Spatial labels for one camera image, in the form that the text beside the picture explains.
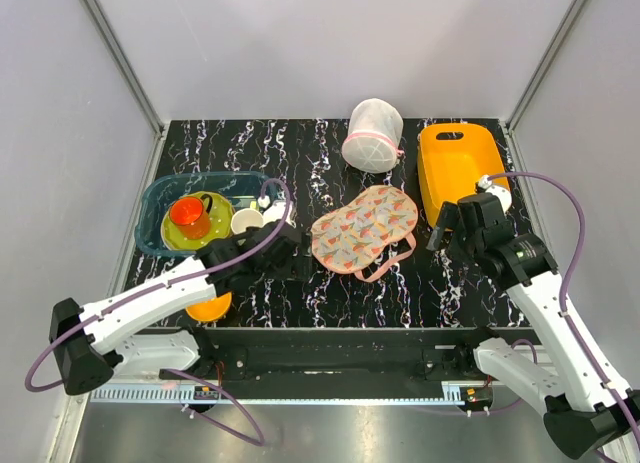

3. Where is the floral mesh laundry bag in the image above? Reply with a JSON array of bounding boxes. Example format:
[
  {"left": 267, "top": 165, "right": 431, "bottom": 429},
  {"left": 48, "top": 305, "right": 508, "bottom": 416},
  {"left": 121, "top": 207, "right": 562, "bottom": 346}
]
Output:
[{"left": 311, "top": 185, "right": 419, "bottom": 283}]

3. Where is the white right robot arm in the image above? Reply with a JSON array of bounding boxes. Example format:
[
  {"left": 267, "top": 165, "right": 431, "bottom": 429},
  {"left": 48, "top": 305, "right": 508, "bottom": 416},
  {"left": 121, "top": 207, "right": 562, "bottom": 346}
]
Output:
[{"left": 427, "top": 192, "right": 639, "bottom": 459}]

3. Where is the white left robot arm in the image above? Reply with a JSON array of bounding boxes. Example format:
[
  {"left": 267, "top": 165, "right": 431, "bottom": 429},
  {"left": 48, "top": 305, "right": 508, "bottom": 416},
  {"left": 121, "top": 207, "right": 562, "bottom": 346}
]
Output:
[{"left": 50, "top": 222, "right": 312, "bottom": 396}]

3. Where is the white cylindrical mesh laundry bag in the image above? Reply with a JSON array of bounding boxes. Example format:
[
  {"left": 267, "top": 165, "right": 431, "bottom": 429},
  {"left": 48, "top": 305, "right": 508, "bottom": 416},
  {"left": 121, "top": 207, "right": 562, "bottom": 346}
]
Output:
[{"left": 341, "top": 98, "right": 404, "bottom": 174}]

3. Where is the white paper cup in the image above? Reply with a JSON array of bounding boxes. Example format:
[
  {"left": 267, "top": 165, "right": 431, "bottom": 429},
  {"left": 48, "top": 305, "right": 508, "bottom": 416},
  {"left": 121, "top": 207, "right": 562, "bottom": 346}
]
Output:
[{"left": 230, "top": 208, "right": 264, "bottom": 236}]

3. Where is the orange plastic basket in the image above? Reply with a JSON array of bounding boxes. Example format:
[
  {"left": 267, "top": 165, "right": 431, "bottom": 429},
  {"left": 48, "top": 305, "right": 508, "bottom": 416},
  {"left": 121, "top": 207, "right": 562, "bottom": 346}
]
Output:
[{"left": 417, "top": 123, "right": 505, "bottom": 227}]

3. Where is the teal transparent plastic bin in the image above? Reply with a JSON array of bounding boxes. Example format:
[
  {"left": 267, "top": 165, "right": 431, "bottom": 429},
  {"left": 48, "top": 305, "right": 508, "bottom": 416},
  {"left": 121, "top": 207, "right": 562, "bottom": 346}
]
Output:
[{"left": 134, "top": 171, "right": 282, "bottom": 258}]

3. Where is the orange plastic bowl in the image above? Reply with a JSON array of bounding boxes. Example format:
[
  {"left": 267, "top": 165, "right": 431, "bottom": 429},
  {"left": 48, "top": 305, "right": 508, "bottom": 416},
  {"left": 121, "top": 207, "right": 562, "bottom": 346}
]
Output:
[{"left": 186, "top": 292, "right": 232, "bottom": 323}]

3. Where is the orange translucent cup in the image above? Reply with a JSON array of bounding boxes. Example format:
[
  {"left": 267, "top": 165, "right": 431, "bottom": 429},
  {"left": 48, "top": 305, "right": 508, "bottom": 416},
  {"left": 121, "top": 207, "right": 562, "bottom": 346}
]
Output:
[{"left": 169, "top": 194, "right": 213, "bottom": 240}]

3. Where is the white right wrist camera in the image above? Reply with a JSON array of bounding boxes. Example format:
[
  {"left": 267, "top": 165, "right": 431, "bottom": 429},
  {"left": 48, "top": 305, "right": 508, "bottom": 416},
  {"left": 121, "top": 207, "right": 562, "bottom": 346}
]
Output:
[{"left": 476, "top": 175, "right": 513, "bottom": 213}]

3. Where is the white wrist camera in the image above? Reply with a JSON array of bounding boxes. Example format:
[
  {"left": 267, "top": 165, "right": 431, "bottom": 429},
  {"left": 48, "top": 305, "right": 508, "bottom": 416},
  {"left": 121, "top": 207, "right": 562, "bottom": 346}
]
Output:
[
  {"left": 476, "top": 175, "right": 513, "bottom": 213},
  {"left": 257, "top": 196, "right": 295, "bottom": 226}
]

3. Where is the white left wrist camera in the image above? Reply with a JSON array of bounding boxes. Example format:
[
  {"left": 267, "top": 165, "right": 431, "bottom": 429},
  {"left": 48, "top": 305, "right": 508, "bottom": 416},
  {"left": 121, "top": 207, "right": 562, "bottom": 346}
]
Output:
[{"left": 257, "top": 196, "right": 295, "bottom": 226}]

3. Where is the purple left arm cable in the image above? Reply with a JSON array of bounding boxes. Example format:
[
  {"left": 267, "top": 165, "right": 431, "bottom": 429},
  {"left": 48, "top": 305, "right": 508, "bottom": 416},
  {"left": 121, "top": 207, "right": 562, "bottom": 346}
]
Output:
[{"left": 24, "top": 178, "right": 292, "bottom": 447}]

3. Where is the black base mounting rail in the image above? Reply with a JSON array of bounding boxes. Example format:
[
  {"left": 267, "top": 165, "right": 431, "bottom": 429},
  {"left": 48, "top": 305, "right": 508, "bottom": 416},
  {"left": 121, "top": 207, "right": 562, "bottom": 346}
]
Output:
[{"left": 158, "top": 326, "right": 501, "bottom": 384}]

